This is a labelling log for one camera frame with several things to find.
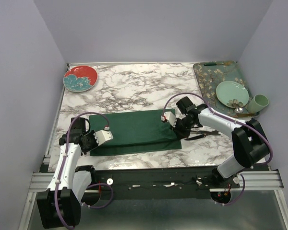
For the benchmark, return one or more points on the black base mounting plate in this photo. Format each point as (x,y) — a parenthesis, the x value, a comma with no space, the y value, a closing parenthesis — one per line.
(159,192)

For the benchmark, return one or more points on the red plate with blue flower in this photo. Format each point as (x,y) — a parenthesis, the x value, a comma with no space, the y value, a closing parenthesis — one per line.
(80,78)

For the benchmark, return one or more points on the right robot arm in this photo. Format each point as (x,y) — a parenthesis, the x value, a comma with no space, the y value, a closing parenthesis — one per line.
(249,141)

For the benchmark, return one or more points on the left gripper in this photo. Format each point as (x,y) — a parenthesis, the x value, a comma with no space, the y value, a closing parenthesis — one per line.
(95,144)

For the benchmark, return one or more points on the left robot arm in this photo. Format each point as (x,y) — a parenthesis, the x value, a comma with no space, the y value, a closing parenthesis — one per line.
(60,204)

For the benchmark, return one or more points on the aluminium frame rail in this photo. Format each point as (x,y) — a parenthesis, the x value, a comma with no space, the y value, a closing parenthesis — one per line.
(252,180)

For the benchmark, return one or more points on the floral teal serving tray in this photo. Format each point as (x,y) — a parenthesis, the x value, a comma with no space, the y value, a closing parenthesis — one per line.
(210,74)

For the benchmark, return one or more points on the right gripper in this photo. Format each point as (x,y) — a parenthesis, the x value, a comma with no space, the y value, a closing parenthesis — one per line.
(184,134)

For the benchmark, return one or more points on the light green cup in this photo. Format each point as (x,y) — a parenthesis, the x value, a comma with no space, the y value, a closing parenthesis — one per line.
(258,103)

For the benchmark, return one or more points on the light green plate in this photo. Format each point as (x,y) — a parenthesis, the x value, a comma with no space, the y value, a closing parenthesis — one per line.
(232,94)

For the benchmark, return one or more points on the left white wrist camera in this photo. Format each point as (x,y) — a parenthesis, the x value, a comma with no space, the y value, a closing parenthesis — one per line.
(102,137)

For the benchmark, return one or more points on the dark green cloth napkin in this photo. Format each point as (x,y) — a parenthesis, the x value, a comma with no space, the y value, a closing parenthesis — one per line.
(138,132)

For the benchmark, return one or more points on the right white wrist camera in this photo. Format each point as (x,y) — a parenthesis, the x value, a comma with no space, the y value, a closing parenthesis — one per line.
(169,117)

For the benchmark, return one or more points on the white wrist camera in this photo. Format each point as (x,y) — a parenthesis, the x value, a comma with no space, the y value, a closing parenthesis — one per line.
(102,137)
(169,117)

